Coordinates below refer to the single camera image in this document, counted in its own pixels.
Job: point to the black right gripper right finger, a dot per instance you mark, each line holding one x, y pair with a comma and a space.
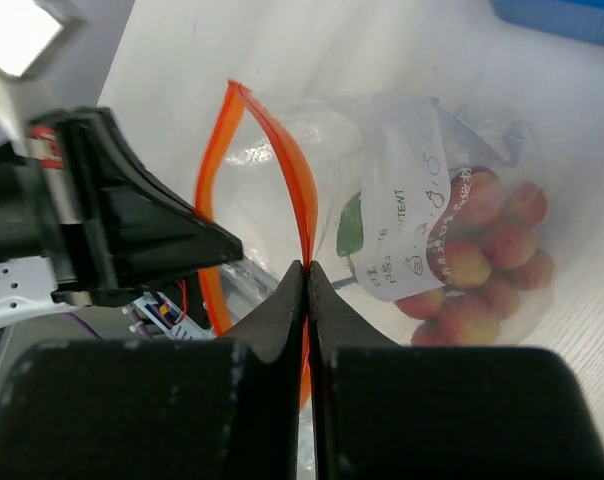
385, 411

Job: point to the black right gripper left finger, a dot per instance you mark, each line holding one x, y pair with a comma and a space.
134, 409

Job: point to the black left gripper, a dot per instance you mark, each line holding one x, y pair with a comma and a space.
73, 192

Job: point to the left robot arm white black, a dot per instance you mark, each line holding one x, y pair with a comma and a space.
24, 285

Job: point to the blue plastic bin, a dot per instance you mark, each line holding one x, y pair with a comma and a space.
581, 20

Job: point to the clear orange zip top bag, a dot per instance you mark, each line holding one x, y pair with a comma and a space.
272, 171

